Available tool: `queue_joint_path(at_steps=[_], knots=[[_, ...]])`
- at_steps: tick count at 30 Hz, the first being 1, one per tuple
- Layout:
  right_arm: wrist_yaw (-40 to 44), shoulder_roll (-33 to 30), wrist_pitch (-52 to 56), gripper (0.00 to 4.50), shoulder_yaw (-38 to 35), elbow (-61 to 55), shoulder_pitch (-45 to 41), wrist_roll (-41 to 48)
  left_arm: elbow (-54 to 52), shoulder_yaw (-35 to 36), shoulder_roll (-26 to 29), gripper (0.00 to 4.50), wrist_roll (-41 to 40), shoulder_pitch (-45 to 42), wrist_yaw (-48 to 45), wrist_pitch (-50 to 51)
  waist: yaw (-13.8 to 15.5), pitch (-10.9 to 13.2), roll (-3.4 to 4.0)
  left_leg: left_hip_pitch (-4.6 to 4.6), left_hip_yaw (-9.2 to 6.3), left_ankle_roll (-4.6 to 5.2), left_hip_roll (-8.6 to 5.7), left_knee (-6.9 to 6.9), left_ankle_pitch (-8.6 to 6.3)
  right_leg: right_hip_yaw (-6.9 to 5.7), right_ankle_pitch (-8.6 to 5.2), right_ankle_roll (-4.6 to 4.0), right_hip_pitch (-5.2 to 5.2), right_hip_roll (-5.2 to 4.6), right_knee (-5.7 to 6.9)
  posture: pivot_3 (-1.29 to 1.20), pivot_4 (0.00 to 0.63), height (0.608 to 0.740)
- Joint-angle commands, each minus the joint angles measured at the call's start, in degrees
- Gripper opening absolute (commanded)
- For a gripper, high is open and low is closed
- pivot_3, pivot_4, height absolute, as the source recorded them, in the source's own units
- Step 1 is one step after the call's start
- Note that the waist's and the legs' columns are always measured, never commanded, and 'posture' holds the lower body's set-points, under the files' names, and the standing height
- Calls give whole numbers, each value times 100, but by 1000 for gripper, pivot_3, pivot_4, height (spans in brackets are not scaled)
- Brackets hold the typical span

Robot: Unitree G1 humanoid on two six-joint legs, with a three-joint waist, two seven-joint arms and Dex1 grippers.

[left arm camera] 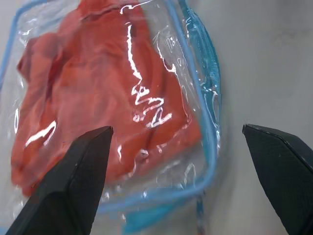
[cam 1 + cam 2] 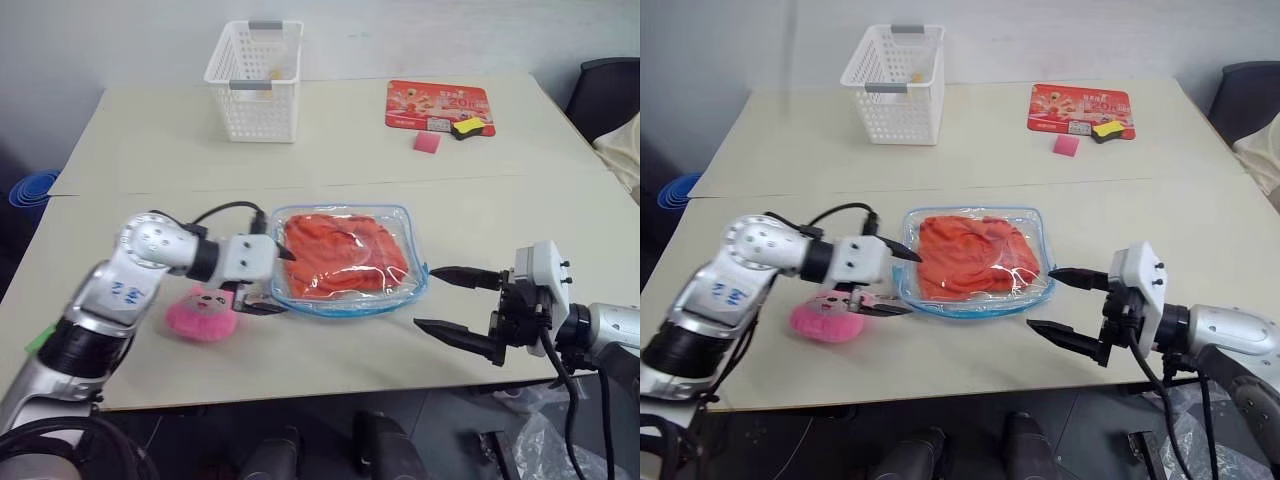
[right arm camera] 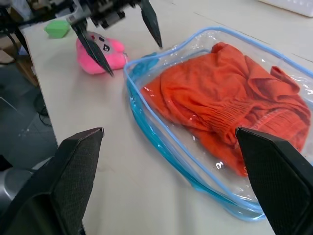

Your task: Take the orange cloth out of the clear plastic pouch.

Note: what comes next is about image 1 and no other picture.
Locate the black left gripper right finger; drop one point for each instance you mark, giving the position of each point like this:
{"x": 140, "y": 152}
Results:
{"x": 283, "y": 171}

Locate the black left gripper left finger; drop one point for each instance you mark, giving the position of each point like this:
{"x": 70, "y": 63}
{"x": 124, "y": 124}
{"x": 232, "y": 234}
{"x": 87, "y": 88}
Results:
{"x": 71, "y": 186}

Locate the orange cloth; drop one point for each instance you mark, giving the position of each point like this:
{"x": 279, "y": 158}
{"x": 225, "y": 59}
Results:
{"x": 97, "y": 98}

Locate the clear blue-trimmed plastic pouch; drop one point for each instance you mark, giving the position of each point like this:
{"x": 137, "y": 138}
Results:
{"x": 171, "y": 73}

